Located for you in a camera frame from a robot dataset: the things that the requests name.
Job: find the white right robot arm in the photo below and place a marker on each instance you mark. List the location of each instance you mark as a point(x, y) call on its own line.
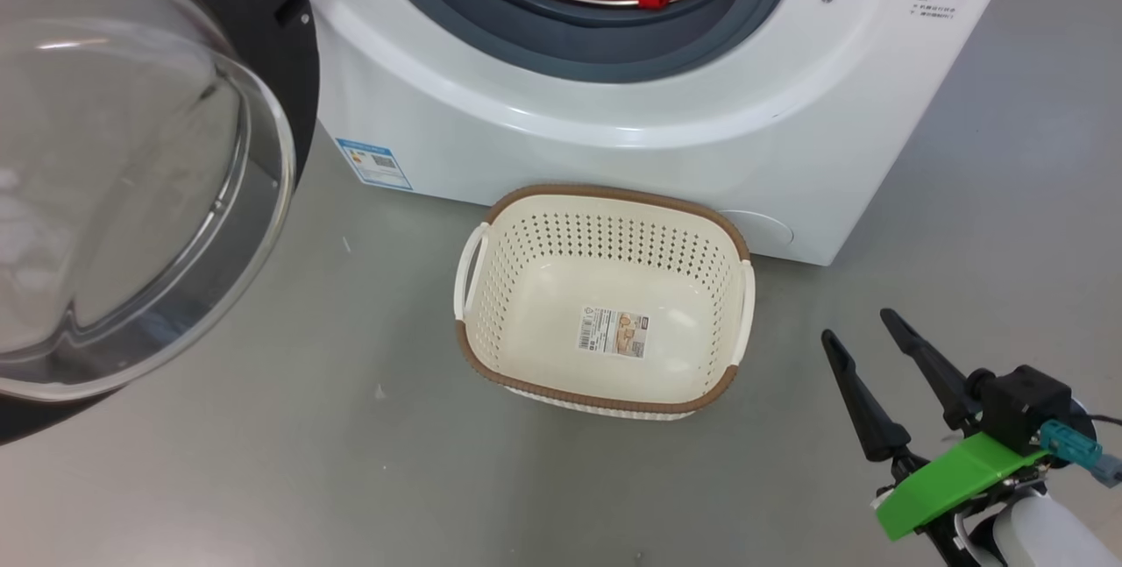
point(1052, 536)

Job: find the right gripper, green band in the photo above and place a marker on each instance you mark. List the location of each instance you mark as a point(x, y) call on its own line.
point(955, 475)

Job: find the printed product label sticker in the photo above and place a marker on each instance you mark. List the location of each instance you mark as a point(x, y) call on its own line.
point(614, 333)

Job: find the cream perforated basket, brown rim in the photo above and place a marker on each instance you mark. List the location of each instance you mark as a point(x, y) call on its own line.
point(605, 287)

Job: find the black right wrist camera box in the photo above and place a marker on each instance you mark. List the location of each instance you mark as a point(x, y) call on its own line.
point(1030, 405)

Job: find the round white filter cover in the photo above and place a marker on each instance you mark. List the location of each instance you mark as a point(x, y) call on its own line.
point(767, 230)

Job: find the glass washing machine door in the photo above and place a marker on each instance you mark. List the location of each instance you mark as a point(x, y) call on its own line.
point(131, 199)

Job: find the white front-load washing machine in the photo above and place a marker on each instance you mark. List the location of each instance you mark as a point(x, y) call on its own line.
point(614, 138)

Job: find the blue energy label sticker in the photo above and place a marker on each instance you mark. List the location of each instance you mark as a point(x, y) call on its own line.
point(374, 164)

